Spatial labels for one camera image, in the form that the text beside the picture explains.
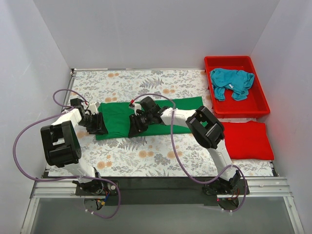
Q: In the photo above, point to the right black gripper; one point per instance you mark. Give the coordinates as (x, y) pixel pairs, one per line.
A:
(137, 122)

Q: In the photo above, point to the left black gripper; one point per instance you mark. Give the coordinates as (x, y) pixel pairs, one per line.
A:
(98, 122)

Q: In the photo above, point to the green t shirt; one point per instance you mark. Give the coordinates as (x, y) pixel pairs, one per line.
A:
(116, 118)

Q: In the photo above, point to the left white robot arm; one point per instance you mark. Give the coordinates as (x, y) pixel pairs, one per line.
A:
(62, 148)

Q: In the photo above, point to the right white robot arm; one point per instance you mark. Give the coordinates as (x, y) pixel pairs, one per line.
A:
(207, 130)

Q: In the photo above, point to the red plastic bin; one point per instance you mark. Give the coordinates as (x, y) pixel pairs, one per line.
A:
(254, 106)

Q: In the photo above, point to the blue t shirt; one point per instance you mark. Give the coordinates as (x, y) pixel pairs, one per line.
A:
(238, 81)

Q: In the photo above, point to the folded red t shirt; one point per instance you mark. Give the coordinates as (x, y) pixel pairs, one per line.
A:
(247, 140)

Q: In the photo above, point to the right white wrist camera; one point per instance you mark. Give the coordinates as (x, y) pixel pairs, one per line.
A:
(136, 107)

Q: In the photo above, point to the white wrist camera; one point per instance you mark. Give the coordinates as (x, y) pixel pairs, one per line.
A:
(136, 107)
(92, 108)

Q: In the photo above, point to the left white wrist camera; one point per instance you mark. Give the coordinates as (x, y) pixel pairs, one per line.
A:
(92, 108)

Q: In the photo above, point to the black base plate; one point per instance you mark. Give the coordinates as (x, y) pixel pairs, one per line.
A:
(163, 190)

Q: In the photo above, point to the aluminium rail frame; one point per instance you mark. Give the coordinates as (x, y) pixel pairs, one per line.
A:
(261, 186)

